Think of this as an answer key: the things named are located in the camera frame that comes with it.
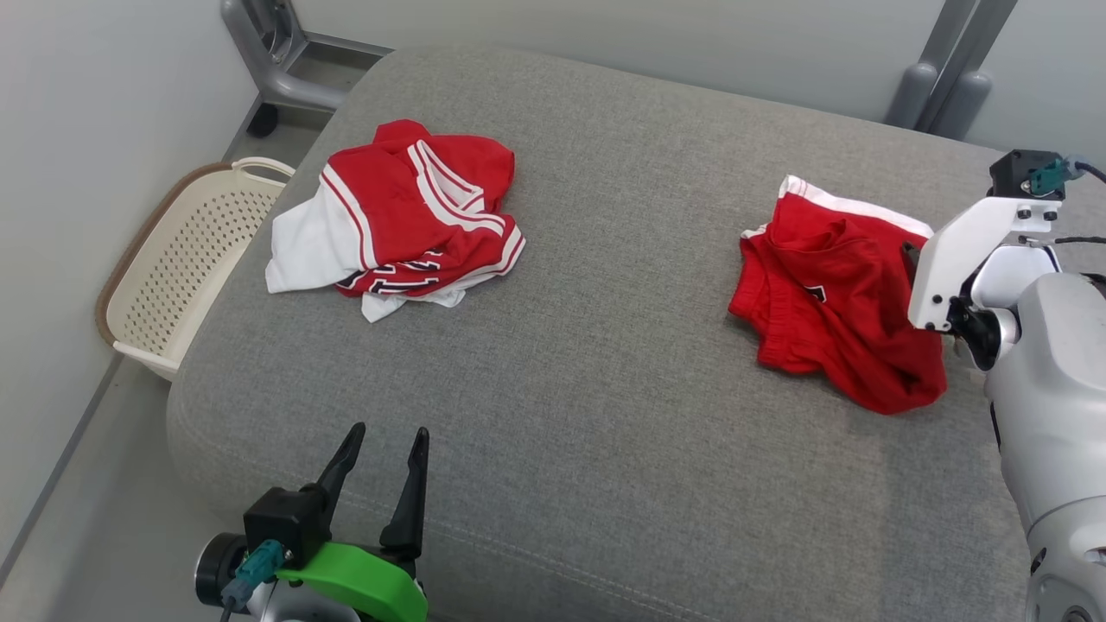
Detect black cable with teal connector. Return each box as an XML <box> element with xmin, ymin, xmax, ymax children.
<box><xmin>1028</xmin><ymin>154</ymin><xmax>1106</xmax><ymax>187</ymax></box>
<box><xmin>220</xmin><ymin>540</ymin><xmax>286</xmax><ymax>622</ymax></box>

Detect grey metal frame with caster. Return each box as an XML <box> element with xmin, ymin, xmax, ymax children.
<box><xmin>219</xmin><ymin>0</ymin><xmax>394</xmax><ymax>139</ymax></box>

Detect red shorts with white hem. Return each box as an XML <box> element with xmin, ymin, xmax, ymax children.
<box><xmin>728</xmin><ymin>175</ymin><xmax>949</xmax><ymax>416</ymax></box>

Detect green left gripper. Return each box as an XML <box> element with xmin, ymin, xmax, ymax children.
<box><xmin>275</xmin><ymin>422</ymin><xmax>430</xmax><ymax>622</ymax></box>

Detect red and white jersey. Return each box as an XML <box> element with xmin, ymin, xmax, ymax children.
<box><xmin>265</xmin><ymin>119</ymin><xmax>527</xmax><ymax>324</ymax></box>

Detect grey metal stand posts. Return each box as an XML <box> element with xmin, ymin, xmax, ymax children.
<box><xmin>885</xmin><ymin>0</ymin><xmax>1020</xmax><ymax>142</ymax></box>

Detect cream perforated laundry basket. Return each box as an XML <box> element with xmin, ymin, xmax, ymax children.
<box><xmin>95</xmin><ymin>157</ymin><xmax>296</xmax><ymax>382</ymax></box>

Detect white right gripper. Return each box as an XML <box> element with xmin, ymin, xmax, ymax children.
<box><xmin>901</xmin><ymin>197</ymin><xmax>1065</xmax><ymax>333</ymax></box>

